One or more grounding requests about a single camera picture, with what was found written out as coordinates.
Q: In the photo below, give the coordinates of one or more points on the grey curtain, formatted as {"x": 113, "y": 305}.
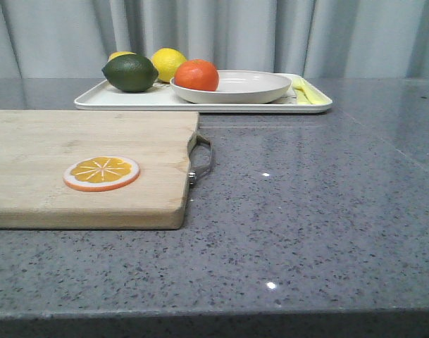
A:
{"x": 350, "y": 39}

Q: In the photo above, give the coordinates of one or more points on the yellow lemon behind lime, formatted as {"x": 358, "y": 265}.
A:
{"x": 119, "y": 53}

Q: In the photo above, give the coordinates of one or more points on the metal cutting board handle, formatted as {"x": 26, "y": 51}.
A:
{"x": 201, "y": 159}

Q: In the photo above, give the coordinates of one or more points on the yellow lemon right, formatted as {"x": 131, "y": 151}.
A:
{"x": 167, "y": 61}

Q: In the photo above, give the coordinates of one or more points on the green lime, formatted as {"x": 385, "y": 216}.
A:
{"x": 130, "y": 73}

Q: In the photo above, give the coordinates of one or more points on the cream round plate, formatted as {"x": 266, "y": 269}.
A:
{"x": 238, "y": 87}

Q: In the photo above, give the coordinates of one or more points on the orange mandarin fruit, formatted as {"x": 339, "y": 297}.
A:
{"x": 197, "y": 74}

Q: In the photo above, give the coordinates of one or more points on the cream bear print tray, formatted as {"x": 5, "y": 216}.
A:
{"x": 161, "y": 97}

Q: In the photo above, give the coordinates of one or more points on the orange slice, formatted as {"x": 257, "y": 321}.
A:
{"x": 102, "y": 173}

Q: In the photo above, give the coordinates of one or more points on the wooden cutting board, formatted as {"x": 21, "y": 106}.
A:
{"x": 36, "y": 148}

